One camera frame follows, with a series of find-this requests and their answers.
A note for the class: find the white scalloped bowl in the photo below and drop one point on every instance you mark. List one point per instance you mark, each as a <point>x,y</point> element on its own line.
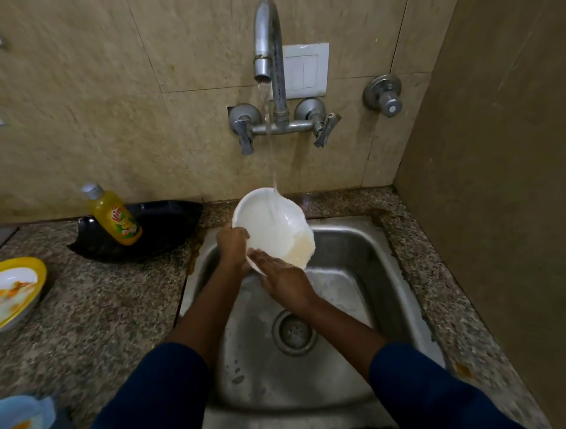
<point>269,221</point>

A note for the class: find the black leaf-shaped tray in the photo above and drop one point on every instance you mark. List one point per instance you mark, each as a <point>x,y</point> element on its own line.
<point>168,225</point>

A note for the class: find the steel wall valve knob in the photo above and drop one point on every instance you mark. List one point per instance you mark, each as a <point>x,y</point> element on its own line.
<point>384,95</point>

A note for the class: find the person's left hand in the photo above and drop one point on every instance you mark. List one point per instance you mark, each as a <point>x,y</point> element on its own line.
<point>232,247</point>

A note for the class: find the yellow rimmed plate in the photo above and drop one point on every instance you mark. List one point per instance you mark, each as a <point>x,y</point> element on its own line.
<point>37,274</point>

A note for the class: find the steel sink drain strainer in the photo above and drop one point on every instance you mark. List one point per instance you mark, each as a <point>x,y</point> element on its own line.
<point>294,332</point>

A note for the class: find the stainless steel sink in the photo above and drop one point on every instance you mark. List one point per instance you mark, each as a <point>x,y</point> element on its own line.
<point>283,380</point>

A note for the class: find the person's right forearm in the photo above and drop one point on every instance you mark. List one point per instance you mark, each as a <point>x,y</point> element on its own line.
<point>420,384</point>

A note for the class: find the person's right hand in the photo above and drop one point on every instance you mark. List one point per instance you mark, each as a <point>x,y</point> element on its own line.
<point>285,283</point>

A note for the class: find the white switch plate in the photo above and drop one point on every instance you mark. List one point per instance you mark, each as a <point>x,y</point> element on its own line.
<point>309,70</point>

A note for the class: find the person's left forearm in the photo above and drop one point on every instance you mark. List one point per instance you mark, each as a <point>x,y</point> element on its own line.
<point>177,375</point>

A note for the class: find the blue plastic bowl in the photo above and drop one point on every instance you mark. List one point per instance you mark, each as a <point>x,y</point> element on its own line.
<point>22,411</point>

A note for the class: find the steel wall faucet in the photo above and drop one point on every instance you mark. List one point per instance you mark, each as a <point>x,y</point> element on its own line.
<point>267,35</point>

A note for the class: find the yellow dish soap bottle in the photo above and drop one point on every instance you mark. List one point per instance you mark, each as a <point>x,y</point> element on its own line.
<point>117,218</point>

